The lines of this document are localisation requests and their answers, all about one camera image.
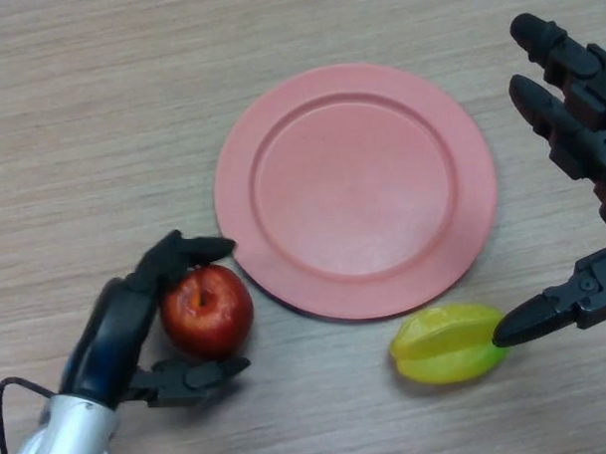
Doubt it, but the pink round plate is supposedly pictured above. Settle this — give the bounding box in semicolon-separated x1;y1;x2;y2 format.
209;57;503;327

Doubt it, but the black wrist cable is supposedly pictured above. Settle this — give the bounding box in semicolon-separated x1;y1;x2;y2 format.
0;374;59;454

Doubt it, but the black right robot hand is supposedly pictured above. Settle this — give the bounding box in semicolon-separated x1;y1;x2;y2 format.
480;9;606;348

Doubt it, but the red apple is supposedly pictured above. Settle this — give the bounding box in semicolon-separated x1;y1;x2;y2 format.
158;263;256;362

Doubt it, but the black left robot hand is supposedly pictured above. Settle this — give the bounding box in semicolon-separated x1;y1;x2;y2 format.
57;226;254;412

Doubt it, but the yellow green starfruit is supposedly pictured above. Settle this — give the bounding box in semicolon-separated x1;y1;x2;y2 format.
386;301;511;387

